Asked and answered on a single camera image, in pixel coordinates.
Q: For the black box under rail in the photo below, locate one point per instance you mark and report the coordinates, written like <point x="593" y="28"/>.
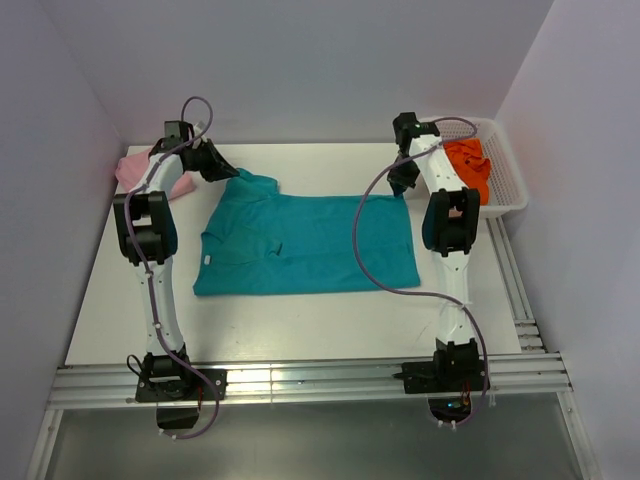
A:
<point x="177" y="418"/>

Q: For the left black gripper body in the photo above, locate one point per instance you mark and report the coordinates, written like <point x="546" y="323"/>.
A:
<point x="197" y="156"/>

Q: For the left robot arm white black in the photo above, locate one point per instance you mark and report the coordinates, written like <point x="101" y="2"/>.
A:
<point x="147" y="238"/>

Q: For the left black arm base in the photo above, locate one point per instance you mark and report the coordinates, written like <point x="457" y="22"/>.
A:
<point x="178" y="390"/>

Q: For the teal t-shirt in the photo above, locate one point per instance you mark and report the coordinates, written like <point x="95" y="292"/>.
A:
<point x="259" y="241"/>

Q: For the white plastic basket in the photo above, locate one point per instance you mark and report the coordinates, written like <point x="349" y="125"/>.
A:
<point x="506" y="188"/>

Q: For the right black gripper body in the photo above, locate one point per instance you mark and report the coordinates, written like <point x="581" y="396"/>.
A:
<point x="403" y="172"/>

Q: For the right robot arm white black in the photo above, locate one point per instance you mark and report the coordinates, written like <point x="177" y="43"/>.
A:
<point x="450" y="223"/>

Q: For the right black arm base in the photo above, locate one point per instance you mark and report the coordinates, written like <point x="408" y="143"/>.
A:
<point x="437" y="376"/>

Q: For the orange t-shirt in basket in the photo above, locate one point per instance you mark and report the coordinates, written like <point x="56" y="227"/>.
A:
<point x="471" y="165"/>

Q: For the aluminium mounting rail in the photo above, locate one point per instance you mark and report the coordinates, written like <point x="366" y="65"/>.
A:
<point x="113" y="386"/>

